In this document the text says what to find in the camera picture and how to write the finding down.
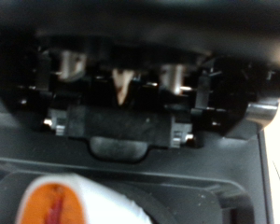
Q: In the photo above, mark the black Keurig coffee machine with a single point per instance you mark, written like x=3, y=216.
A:
x=130, y=124

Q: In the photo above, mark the orange-lidded coffee pod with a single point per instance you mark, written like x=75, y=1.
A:
x=46, y=205

